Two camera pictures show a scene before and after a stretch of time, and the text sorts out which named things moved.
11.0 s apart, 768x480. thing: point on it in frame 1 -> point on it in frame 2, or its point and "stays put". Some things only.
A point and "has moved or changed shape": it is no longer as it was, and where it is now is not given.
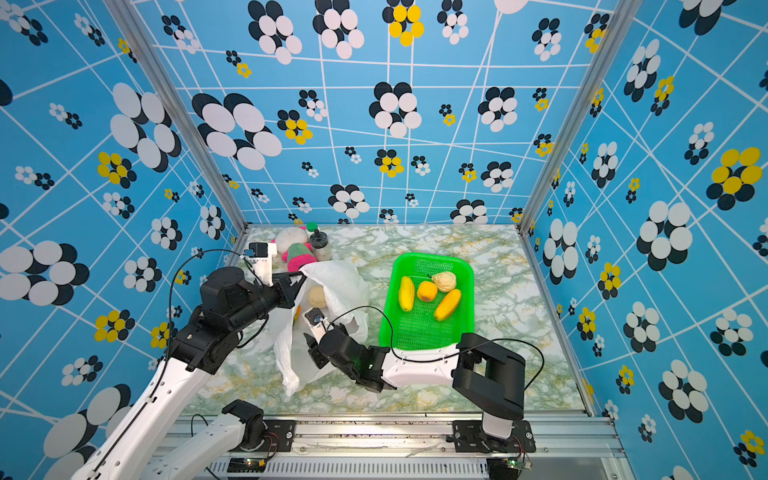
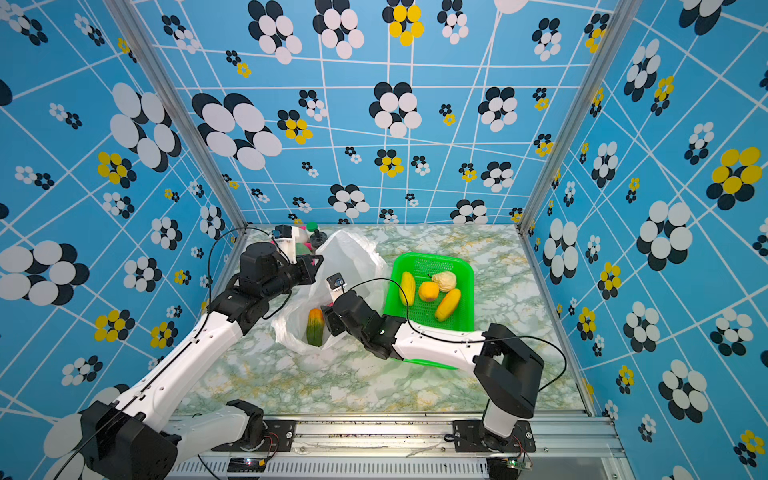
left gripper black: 287,292 -> 308,271
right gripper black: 316,351 -> 333,321
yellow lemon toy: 406,293 stays put
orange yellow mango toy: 427,291 stays put
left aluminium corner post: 163,77 stays put
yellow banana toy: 448,305 stays put
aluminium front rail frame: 569,447 stays put
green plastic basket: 418,328 stays put
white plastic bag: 338,288 has moved or changed shape
